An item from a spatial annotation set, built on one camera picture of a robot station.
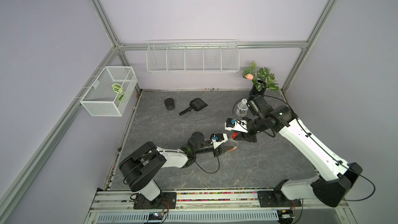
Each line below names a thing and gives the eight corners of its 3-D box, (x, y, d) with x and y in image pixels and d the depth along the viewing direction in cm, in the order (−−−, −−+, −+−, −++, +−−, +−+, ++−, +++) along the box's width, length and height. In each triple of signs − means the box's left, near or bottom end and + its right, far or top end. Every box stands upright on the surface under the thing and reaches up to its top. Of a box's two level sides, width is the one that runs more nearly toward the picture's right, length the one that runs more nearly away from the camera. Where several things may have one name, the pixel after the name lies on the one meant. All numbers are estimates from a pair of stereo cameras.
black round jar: (164, 110, 112) (163, 106, 108) (166, 102, 117) (165, 97, 113) (174, 110, 112) (173, 106, 108) (175, 101, 117) (174, 97, 113)
